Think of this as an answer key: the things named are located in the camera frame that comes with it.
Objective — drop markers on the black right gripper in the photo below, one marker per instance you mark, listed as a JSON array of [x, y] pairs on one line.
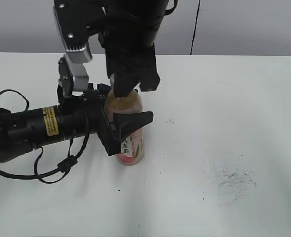
[[133, 43]]

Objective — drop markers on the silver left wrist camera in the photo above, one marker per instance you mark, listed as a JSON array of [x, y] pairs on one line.
[[73, 77]]

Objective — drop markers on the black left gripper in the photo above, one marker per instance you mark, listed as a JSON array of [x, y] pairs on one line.
[[84, 115]]

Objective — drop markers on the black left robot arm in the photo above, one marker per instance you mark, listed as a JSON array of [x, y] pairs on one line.
[[20, 132]]

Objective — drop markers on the peach oolong tea bottle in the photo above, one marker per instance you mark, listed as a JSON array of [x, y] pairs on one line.
[[132, 148]]

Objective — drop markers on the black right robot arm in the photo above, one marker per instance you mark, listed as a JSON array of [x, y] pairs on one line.
[[128, 41]]

